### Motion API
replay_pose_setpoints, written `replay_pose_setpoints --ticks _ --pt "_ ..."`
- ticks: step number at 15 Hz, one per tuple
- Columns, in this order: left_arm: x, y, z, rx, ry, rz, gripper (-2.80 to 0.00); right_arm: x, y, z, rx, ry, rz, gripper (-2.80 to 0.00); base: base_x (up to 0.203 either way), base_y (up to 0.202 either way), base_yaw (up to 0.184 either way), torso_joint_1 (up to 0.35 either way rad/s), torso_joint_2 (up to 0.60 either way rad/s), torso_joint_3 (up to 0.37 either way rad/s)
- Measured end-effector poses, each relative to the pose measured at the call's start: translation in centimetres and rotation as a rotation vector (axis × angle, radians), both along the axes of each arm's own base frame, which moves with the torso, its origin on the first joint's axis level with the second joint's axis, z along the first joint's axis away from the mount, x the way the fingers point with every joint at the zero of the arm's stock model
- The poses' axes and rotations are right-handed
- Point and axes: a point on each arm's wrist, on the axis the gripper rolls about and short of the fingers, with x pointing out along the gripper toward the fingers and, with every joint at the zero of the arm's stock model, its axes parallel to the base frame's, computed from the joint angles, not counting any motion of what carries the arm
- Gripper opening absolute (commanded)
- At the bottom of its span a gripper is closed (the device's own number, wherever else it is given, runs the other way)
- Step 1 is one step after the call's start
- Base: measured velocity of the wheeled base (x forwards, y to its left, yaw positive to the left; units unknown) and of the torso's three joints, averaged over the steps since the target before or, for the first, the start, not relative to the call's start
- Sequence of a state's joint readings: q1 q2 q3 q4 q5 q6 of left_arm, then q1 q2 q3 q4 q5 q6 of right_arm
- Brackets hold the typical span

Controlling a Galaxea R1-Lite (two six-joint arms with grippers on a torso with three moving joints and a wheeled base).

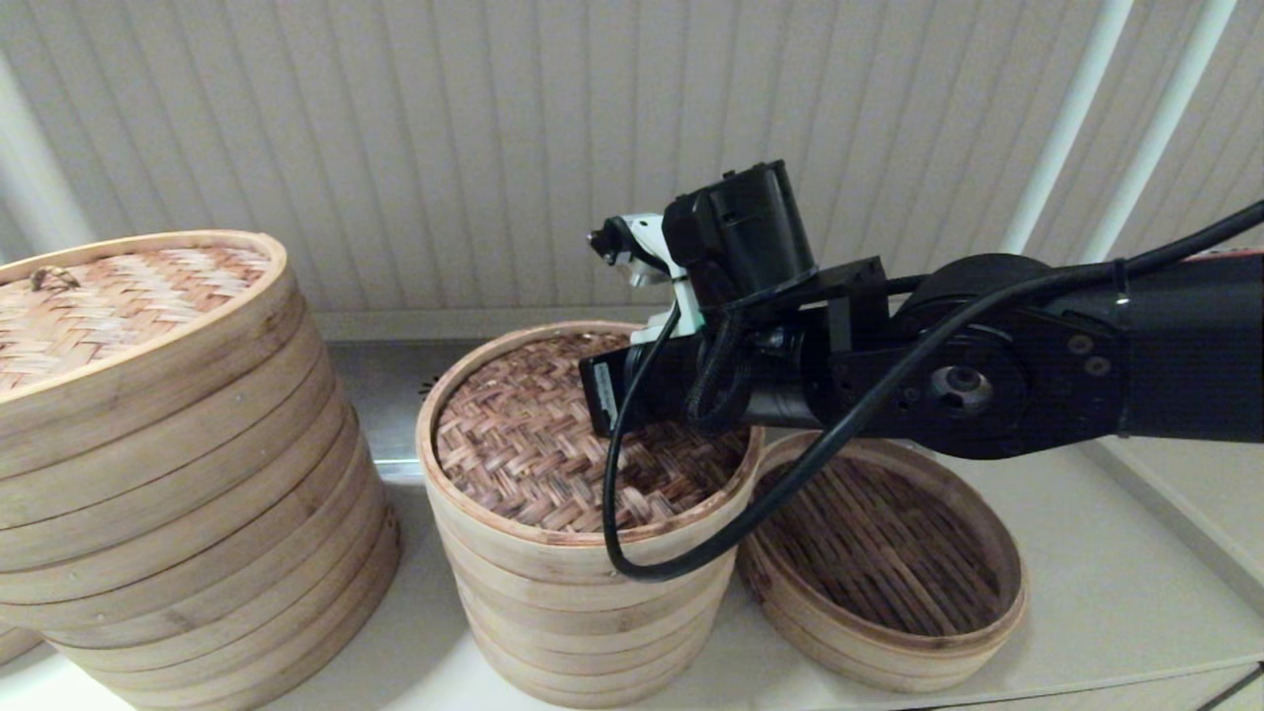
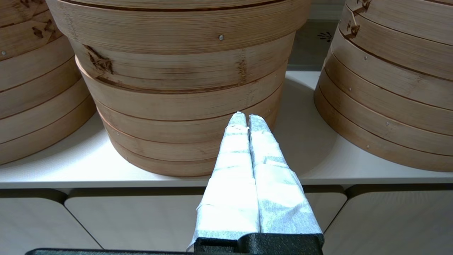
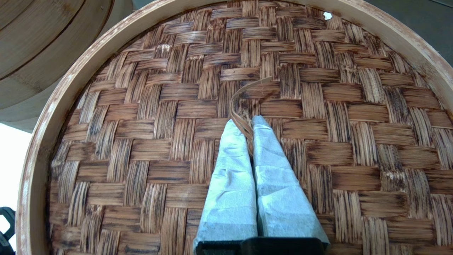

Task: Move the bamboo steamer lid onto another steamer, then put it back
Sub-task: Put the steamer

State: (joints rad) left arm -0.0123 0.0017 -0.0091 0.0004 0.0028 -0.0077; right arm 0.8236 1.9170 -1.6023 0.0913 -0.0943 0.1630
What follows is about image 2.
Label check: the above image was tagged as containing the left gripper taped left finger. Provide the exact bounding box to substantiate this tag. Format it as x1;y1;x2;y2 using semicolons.
188;112;261;250

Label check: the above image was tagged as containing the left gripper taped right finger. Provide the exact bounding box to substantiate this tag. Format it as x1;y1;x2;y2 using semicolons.
248;114;324;235

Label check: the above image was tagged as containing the large bamboo steamer stack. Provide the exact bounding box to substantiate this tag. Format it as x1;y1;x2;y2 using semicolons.
46;0;312;177

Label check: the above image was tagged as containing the white cabinet door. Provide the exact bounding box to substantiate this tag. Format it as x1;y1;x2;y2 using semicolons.
0;189;102;255
324;185;453;255

